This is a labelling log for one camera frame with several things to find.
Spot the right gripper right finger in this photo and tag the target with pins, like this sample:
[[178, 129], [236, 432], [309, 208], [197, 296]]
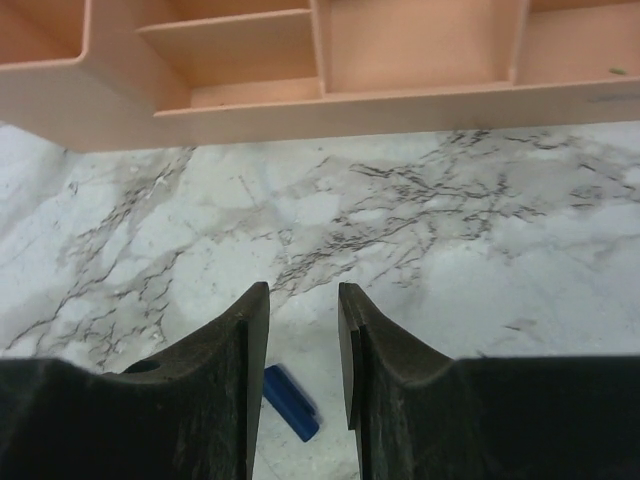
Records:
[[418, 414]]

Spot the blue pen cap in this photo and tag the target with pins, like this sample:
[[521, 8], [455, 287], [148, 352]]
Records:
[[290, 403]]

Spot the peach desk organizer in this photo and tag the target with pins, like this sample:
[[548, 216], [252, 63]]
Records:
[[123, 75]]

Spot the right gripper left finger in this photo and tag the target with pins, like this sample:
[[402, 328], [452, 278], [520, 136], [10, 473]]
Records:
[[190, 411]]

